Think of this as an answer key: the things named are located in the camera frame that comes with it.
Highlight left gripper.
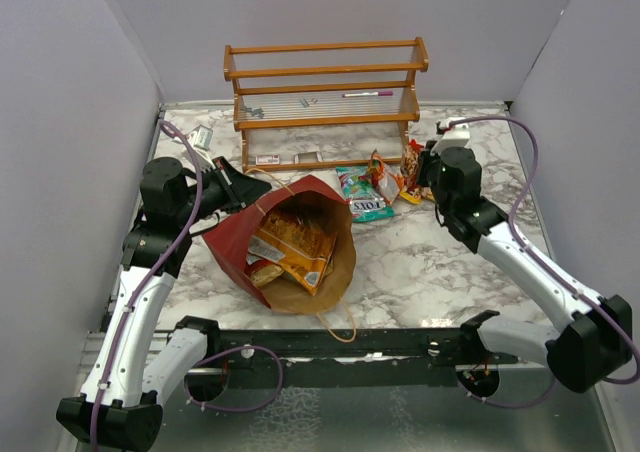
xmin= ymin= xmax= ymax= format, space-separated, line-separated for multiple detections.
xmin=177 ymin=155 xmax=272 ymax=227

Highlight red nut snack bag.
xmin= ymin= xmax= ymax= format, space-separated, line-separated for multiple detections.
xmin=400 ymin=139 xmax=423 ymax=193

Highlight small orange candy packet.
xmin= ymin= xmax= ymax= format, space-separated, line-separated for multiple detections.
xmin=367 ymin=150 xmax=404 ymax=205

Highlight large orange snack bag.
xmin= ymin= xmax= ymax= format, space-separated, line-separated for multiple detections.
xmin=246 ymin=210 xmax=337 ymax=295

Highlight green Fox's mint bag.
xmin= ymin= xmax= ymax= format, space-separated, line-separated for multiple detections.
xmin=336 ymin=166 xmax=394 ymax=223

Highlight red brown paper bag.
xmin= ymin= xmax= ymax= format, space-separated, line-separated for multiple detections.
xmin=204 ymin=175 xmax=358 ymax=343

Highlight gold snack bag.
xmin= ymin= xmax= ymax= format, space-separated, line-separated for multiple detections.
xmin=244 ymin=259 xmax=284 ymax=288

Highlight yellow M&M's candy bag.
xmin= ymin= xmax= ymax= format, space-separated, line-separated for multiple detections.
xmin=399 ymin=185 xmax=435 ymax=205

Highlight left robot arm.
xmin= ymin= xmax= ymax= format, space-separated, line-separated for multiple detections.
xmin=56 ymin=157 xmax=271 ymax=451

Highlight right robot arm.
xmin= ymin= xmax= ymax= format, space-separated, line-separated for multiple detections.
xmin=417 ymin=140 xmax=635 ymax=393

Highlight small red white card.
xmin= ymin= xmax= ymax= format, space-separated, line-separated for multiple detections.
xmin=255 ymin=154 xmax=280 ymax=165

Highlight grey clips on rack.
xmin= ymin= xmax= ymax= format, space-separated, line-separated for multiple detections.
xmin=240 ymin=95 xmax=318 ymax=119

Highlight pink white marker pen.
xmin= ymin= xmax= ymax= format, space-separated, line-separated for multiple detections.
xmin=341 ymin=90 xmax=394 ymax=98

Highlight wooden two-tier rack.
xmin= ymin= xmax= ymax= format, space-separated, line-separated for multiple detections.
xmin=223 ymin=36 xmax=430 ymax=169

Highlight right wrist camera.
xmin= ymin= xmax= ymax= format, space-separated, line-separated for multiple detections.
xmin=436 ymin=117 xmax=470 ymax=151

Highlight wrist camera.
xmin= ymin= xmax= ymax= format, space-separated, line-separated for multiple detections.
xmin=436 ymin=117 xmax=470 ymax=151
xmin=188 ymin=125 xmax=213 ymax=150

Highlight small white frame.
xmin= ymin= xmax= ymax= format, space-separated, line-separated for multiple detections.
xmin=294 ymin=151 xmax=323 ymax=164

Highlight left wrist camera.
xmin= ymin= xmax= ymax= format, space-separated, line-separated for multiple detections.
xmin=188 ymin=125 xmax=213 ymax=150

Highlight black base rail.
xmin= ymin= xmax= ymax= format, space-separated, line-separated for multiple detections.
xmin=202 ymin=328 xmax=517 ymax=390

